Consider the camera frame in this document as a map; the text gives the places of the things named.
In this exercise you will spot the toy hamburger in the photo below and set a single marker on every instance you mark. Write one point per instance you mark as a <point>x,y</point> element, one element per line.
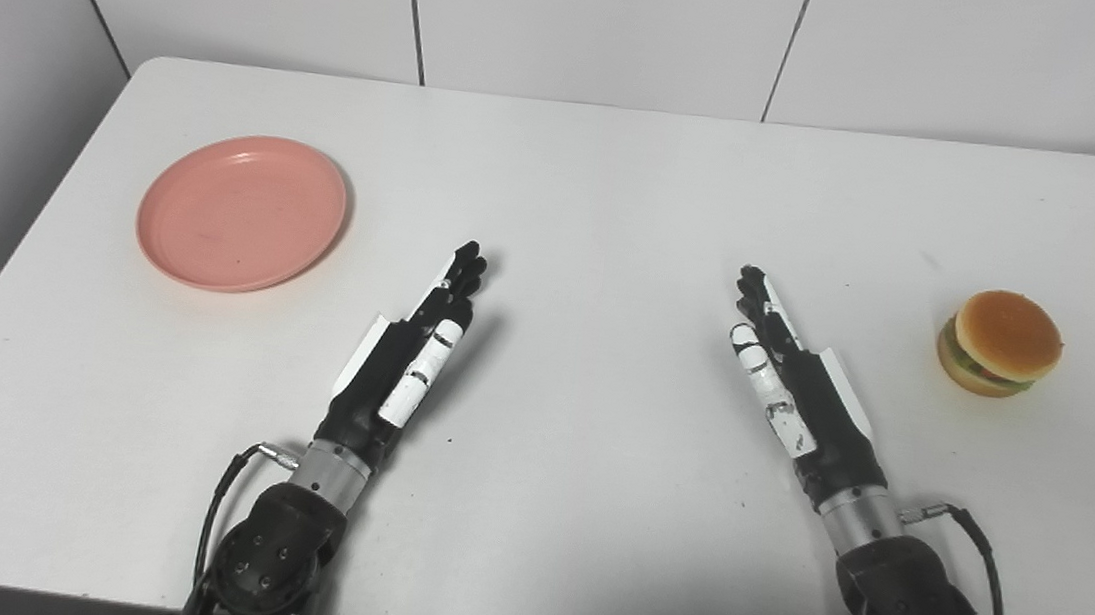
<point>1003,341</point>

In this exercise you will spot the pink round plate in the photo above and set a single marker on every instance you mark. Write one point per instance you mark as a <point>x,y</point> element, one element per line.
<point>240,214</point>

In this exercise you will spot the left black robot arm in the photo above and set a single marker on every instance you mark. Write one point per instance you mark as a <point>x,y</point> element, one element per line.
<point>278,553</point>

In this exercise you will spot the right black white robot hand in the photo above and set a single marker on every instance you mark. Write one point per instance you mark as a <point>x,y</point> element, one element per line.
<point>823,414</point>

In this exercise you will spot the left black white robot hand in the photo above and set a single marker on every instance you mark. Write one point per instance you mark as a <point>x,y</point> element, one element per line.
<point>377,387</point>

